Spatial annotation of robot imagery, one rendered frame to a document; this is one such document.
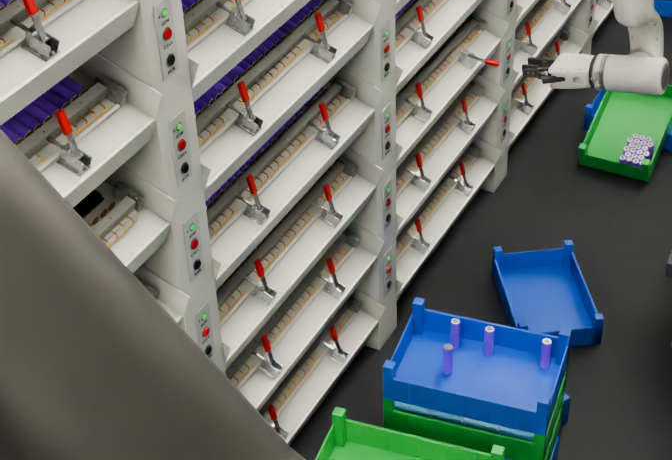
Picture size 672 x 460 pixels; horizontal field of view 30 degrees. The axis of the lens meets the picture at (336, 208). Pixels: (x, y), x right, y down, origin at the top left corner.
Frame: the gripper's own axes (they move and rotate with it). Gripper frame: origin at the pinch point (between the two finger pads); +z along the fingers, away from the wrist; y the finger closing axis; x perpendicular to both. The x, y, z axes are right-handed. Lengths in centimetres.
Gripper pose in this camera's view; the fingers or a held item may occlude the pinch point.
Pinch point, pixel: (533, 67)
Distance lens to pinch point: 302.8
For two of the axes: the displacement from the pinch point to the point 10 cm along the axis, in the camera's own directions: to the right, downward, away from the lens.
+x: -1.8, -8.3, -5.2
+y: 4.7, -5.4, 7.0
